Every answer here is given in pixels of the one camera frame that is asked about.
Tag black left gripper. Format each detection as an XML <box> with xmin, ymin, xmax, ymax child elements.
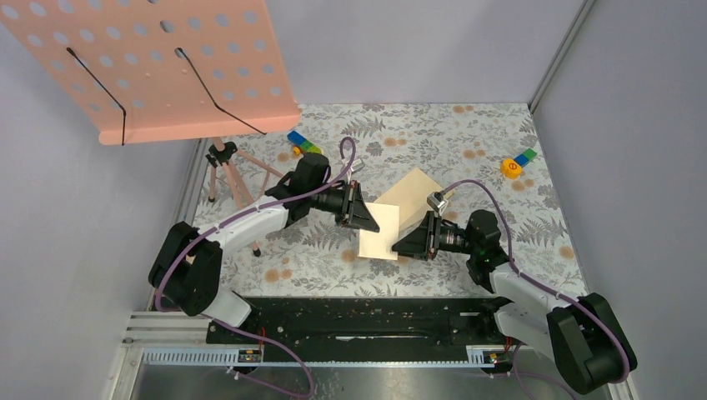
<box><xmin>309</xmin><ymin>180</ymin><xmax>379</xmax><ymax>233</ymax></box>

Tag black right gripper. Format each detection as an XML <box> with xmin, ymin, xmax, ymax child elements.
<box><xmin>392</xmin><ymin>210</ymin><xmax>479</xmax><ymax>262</ymax></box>

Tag cream envelope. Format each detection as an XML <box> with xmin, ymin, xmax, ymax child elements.
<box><xmin>374</xmin><ymin>167</ymin><xmax>442</xmax><ymax>231</ymax></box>

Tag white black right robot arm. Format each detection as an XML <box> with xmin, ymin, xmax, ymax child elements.
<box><xmin>392</xmin><ymin>210</ymin><xmax>638</xmax><ymax>394</ymax></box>

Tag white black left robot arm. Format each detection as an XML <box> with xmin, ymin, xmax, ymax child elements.
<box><xmin>148</xmin><ymin>153</ymin><xmax>380</xmax><ymax>343</ymax></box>

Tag floral patterned table mat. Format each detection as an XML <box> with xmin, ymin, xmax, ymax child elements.
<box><xmin>220</xmin><ymin>103</ymin><xmax>586</xmax><ymax>298</ymax></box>

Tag multicolour toy block car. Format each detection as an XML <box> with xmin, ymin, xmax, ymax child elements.
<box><xmin>287</xmin><ymin>130</ymin><xmax>322</xmax><ymax>155</ymax></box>

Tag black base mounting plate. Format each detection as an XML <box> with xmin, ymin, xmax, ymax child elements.
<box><xmin>150</xmin><ymin>296</ymin><xmax>591</xmax><ymax>364</ymax></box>

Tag yellow blue green toy blocks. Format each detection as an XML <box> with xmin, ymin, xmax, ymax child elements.
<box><xmin>500</xmin><ymin>148</ymin><xmax>537</xmax><ymax>179</ymax></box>

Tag pink tripod music stand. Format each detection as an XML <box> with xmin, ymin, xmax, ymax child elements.
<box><xmin>0</xmin><ymin>0</ymin><xmax>303</xmax><ymax>258</ymax></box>

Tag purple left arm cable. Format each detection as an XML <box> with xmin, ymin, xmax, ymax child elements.
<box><xmin>153</xmin><ymin>137</ymin><xmax>358</xmax><ymax>400</ymax></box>

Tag aluminium frame rail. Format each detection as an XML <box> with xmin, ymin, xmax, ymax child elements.
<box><xmin>110</xmin><ymin>308</ymin><xmax>636</xmax><ymax>400</ymax></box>

